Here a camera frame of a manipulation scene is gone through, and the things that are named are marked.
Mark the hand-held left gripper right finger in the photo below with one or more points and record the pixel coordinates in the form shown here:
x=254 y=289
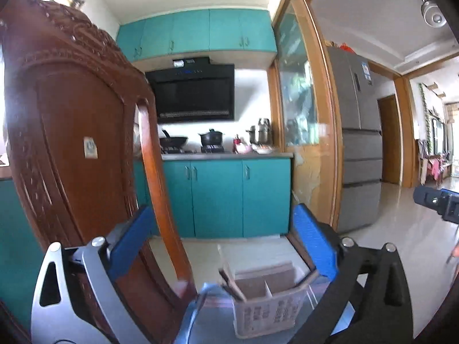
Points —
x=315 y=243

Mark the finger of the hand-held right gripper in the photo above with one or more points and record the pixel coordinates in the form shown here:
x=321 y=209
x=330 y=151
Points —
x=428 y=199
x=452 y=208

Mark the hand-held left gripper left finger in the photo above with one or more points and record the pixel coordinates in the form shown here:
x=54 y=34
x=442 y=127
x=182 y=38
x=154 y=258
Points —
x=132 y=236

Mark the grey plastic utensil basket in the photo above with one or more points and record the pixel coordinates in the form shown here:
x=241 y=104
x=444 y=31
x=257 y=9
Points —
x=267 y=311

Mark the pink clothes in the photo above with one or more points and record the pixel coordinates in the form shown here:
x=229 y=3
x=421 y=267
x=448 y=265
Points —
x=435 y=167

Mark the green vine garland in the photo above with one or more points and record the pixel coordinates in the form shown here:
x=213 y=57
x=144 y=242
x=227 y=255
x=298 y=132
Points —
x=425 y=114

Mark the grey refrigerator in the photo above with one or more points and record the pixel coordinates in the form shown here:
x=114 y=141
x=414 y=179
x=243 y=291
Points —
x=358 y=143

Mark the teal base kitchen cabinet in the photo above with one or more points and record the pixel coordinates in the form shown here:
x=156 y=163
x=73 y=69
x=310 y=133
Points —
x=222 y=197

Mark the white sticker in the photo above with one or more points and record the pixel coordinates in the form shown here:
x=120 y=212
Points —
x=90 y=147

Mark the black wok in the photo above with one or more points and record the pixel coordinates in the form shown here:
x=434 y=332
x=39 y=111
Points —
x=174 y=140

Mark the gas stove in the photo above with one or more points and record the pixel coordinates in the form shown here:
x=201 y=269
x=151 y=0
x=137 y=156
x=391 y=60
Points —
x=195 y=149

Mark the blue striped cloth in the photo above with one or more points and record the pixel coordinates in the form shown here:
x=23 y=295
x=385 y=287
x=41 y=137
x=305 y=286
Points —
x=211 y=315

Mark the pink bowl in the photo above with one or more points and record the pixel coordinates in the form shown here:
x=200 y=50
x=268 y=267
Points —
x=245 y=148

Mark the kitchen countertop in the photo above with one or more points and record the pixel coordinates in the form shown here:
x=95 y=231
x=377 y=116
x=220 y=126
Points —
x=229 y=155

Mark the carved wooden chair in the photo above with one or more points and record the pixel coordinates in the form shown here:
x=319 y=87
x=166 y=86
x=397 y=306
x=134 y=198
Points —
x=82 y=122

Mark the black cooking pot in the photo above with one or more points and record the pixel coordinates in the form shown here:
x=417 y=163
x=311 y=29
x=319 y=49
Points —
x=211 y=138

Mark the red bottle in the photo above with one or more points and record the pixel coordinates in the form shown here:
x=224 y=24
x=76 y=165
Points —
x=237 y=144

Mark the wooden framed glass door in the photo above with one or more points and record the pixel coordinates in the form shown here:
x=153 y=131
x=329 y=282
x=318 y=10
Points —
x=304 y=114

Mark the black range hood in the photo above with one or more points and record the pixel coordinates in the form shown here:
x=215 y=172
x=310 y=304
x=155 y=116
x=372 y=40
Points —
x=193 y=93

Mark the ceiling lamp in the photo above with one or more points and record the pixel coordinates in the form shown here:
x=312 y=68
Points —
x=433 y=12

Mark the teal wall kitchen cabinet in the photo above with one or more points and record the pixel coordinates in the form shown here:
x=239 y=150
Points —
x=200 y=32

